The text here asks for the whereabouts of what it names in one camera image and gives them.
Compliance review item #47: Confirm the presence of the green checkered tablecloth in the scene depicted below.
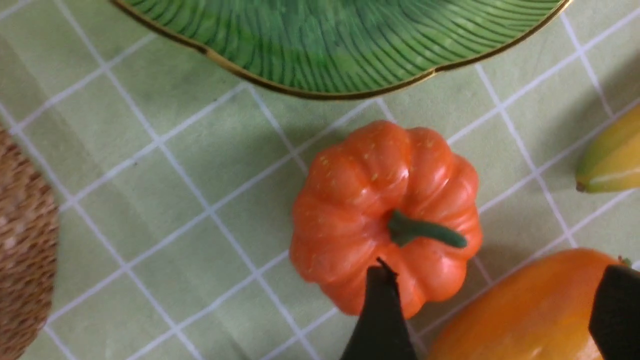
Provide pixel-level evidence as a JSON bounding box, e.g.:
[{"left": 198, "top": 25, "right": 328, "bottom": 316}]
[{"left": 1, "top": 0, "right": 639, "bottom": 360}]

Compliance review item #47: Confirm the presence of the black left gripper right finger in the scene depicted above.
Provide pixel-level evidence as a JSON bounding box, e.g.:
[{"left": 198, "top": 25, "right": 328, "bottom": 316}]
[{"left": 589, "top": 265, "right": 640, "bottom": 360}]

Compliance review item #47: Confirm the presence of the green glass leaf plate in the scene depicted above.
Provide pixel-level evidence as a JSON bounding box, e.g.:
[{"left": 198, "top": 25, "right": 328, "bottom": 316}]
[{"left": 114, "top": 0, "right": 570, "bottom": 101}]

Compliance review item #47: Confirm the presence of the orange toy pumpkin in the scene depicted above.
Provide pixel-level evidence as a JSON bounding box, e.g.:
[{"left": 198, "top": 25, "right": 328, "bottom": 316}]
[{"left": 289, "top": 120, "right": 483, "bottom": 319}]

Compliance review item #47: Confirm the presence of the woven wicker basket green lining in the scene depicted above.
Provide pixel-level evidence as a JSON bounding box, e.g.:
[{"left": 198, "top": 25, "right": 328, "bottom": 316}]
[{"left": 0, "top": 129, "right": 59, "bottom": 360}]

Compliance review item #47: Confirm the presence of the orange toy mango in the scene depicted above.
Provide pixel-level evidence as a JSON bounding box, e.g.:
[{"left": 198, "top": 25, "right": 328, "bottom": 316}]
[{"left": 427, "top": 248, "right": 632, "bottom": 360}]

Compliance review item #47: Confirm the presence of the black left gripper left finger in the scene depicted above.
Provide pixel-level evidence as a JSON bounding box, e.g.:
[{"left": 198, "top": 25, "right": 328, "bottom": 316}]
[{"left": 340, "top": 257, "right": 418, "bottom": 360}]

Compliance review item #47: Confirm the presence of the yellow toy banana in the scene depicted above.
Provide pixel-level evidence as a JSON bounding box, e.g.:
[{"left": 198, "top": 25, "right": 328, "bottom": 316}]
[{"left": 574, "top": 105, "right": 640, "bottom": 194}]

